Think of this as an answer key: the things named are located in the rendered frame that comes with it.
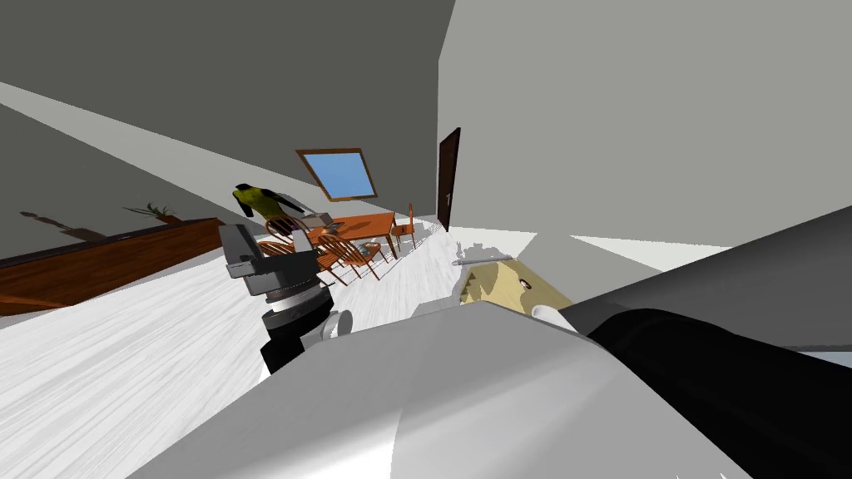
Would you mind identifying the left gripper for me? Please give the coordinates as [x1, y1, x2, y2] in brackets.
[218, 224, 324, 298]

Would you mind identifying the orange wooden chair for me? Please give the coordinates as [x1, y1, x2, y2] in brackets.
[264, 214, 311, 244]
[317, 234, 390, 283]
[390, 202, 418, 251]
[255, 239, 349, 288]

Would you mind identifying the yellow black sculpture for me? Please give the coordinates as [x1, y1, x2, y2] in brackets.
[231, 182, 308, 221]

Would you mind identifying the orange wooden table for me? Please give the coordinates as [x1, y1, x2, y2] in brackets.
[302, 211, 401, 261]

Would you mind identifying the wood framed window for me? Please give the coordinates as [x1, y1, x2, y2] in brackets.
[295, 147, 379, 204]

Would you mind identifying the dark wooden sideboard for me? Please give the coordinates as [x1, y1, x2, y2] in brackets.
[0, 202, 227, 318]

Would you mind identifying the dark brown door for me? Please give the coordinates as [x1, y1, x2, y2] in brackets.
[435, 126, 463, 234]

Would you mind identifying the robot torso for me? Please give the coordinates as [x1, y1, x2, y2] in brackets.
[126, 300, 755, 479]

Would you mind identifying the beige cabinet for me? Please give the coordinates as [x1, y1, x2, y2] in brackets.
[458, 259, 575, 319]

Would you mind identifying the grey bar handle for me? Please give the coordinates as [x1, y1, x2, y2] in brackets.
[452, 255, 515, 268]

